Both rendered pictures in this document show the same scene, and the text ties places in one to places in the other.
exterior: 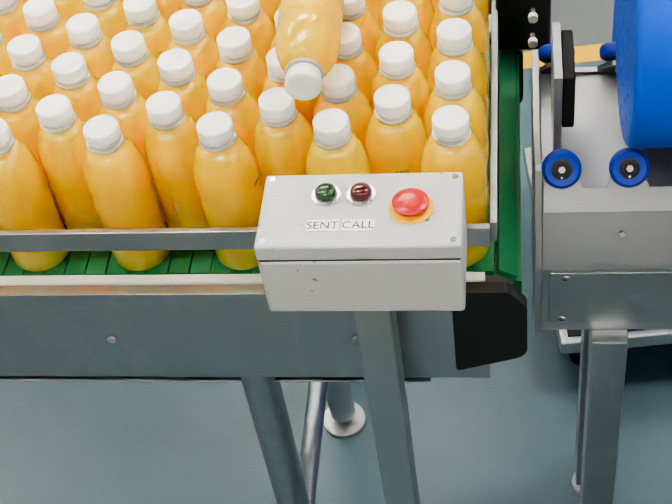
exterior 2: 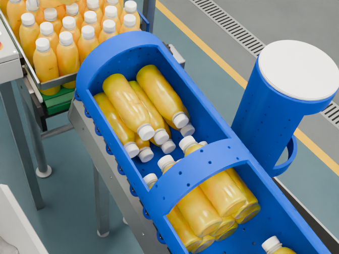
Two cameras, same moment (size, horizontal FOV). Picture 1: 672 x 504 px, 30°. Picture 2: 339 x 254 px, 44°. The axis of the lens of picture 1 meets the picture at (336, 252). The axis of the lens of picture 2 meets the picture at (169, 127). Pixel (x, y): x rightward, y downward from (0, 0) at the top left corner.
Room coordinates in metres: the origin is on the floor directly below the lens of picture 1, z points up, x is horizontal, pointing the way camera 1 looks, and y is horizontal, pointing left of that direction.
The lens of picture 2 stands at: (0.52, -1.02, 1.97)
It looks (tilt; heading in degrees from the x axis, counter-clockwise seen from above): 52 degrees down; 39
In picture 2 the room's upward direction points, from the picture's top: 11 degrees clockwise
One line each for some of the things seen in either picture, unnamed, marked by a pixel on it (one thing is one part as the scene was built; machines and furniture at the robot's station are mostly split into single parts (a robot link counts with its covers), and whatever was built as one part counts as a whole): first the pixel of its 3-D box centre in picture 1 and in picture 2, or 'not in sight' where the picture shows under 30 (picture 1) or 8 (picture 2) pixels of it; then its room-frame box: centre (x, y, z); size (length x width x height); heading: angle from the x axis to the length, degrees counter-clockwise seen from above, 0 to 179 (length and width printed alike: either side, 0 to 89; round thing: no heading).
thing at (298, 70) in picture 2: not in sight; (298, 68); (1.60, -0.66, 1.03); 0.28 x 0.28 x 0.01
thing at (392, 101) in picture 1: (392, 101); (46, 28); (1.01, -0.09, 1.09); 0.04 x 0.04 x 0.02
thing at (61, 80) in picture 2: (494, 108); (100, 68); (1.11, -0.22, 0.96); 0.40 x 0.01 x 0.03; 168
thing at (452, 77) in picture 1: (452, 77); (65, 38); (1.03, -0.16, 1.09); 0.04 x 0.04 x 0.02
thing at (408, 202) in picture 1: (410, 203); not in sight; (0.84, -0.08, 1.11); 0.04 x 0.04 x 0.01
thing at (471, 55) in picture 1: (458, 102); (89, 55); (1.10, -0.17, 0.99); 0.07 x 0.07 x 0.19
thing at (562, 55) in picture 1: (562, 91); not in sight; (1.09, -0.29, 0.99); 0.10 x 0.02 x 0.12; 168
